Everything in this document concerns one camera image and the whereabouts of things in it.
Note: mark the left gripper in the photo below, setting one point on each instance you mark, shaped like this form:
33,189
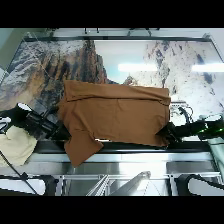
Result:
59,131

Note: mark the cream garment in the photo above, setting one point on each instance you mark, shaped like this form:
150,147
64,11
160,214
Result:
16,146

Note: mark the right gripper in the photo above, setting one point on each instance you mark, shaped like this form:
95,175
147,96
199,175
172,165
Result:
168,132

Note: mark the pale green garment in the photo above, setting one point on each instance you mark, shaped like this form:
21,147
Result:
217,156

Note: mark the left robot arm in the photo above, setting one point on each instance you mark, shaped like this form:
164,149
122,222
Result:
31,121

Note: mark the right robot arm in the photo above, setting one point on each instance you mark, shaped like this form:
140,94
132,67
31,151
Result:
196,128

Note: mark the brown T-shirt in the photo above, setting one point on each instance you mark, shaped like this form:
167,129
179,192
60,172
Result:
116,113

